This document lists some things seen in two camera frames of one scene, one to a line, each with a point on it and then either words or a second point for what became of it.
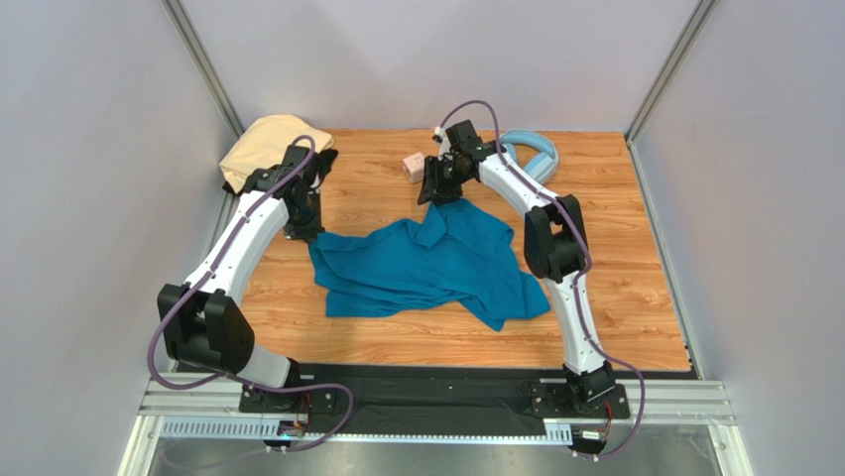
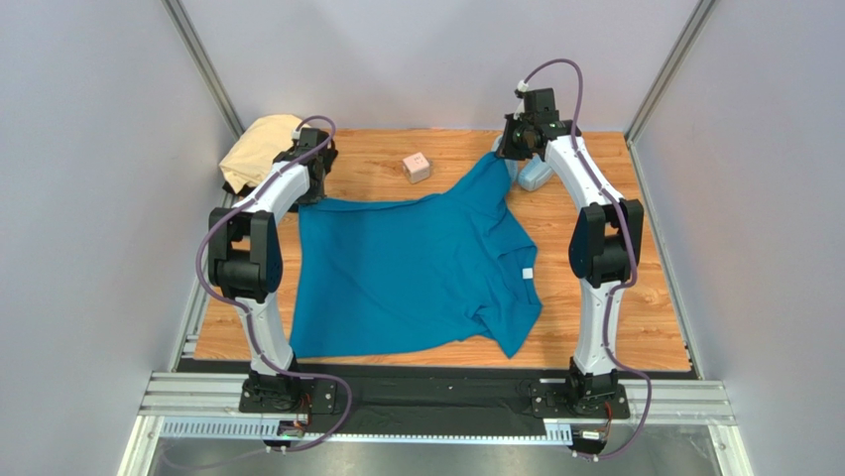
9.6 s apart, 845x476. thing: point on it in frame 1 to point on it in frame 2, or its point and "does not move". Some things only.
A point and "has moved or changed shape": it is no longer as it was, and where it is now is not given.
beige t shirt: x=262 y=144 does not move
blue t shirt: x=448 y=254 has moved or changed shape
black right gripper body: x=432 y=182 to x=509 y=148
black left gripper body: x=305 y=224 to x=316 y=192
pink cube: x=415 y=166 does not move
